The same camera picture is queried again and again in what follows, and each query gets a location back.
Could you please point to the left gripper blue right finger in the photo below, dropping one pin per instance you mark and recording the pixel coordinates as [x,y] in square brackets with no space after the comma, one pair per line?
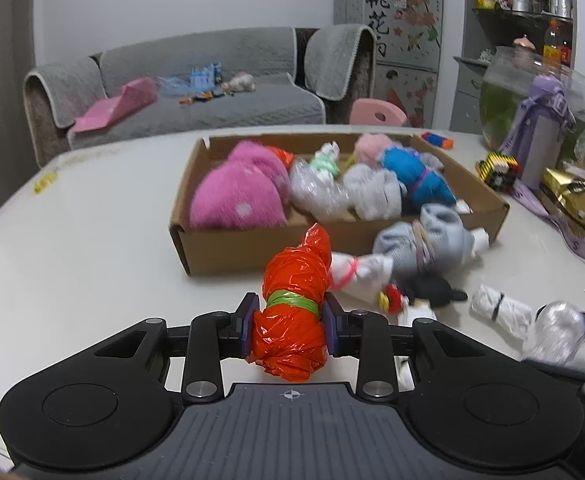
[366,337]

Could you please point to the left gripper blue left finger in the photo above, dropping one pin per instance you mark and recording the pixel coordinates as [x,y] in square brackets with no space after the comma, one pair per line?
[213,338]

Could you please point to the white cloth bundle pink band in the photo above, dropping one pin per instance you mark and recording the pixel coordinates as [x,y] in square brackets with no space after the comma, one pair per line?
[363,277]

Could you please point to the mickey mouse plush toy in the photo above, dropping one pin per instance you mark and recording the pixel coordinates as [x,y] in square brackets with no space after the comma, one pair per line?
[419,297]

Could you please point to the orange plastic bundle green band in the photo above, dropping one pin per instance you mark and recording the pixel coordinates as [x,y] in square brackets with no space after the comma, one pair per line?
[287,338]

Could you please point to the clear plastic bag bundle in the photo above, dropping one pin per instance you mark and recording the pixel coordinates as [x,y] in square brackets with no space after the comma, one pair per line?
[556,335]

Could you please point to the small white bundle black band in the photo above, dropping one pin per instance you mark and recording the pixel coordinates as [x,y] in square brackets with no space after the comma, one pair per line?
[510,314]

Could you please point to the light blue sock bundle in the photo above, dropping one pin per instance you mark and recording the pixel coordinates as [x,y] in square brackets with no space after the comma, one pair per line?
[437,242]

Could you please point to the grey sock bundle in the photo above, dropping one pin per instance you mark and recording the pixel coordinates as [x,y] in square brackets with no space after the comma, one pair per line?
[376,194]

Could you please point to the bubble wrap bundle red band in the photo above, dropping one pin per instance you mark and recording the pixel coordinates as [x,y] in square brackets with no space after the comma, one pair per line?
[324,201]

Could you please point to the magenta fluffy sock bundle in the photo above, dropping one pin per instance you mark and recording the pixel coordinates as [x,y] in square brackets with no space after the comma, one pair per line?
[250,190]

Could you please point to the blue knit sock bundle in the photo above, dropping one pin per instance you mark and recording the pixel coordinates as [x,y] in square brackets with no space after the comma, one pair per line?
[424,185]

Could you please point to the small white pouch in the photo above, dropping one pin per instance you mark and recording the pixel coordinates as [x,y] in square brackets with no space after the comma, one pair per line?
[462,207]

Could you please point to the white bundle green band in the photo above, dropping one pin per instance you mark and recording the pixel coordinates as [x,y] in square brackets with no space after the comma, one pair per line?
[325,162]

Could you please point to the grey blue patterned sock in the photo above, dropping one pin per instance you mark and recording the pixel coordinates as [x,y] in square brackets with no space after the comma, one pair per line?
[428,159]

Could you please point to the pink fur pompom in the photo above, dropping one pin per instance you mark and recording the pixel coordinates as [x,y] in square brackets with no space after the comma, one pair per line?
[369,148]

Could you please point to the orange plastic bag bundle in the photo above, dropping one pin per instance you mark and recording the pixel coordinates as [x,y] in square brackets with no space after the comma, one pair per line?
[285,157]

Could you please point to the brown cardboard box tray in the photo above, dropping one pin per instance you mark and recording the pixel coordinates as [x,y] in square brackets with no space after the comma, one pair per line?
[220,251]

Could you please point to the red blue orange brick stick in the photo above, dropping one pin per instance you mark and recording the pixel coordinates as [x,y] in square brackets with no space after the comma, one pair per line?
[439,141]

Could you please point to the multicolour brick cube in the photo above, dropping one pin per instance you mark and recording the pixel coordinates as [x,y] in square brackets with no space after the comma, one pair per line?
[499,172]

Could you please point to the gold foil bag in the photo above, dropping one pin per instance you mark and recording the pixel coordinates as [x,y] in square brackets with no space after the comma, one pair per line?
[564,194]

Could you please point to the pink child chair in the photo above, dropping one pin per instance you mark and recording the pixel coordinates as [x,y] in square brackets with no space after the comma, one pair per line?
[372,112]

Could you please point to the small plush toy on sofa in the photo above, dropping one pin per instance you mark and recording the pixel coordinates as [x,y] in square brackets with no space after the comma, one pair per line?
[241,82]

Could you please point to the grey covered sofa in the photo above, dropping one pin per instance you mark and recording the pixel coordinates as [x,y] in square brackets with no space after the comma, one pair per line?
[304,76]

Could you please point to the purple water bottle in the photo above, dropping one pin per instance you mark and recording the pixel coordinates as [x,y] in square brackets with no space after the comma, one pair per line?
[541,122]

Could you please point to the glass fish bowl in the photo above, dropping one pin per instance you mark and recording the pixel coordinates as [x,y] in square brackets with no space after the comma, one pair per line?
[508,81]

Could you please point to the decorated grey refrigerator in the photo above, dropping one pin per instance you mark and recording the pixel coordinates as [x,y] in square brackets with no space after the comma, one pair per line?
[408,50]

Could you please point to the pink mushroom figurine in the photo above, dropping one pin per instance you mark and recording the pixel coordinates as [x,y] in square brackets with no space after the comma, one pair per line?
[524,43]

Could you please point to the orange drink bottle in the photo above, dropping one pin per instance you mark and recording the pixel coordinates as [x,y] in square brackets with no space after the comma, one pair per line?
[552,46]

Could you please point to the grey shelf cabinet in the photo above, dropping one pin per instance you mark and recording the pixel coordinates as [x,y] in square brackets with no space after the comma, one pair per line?
[484,30]

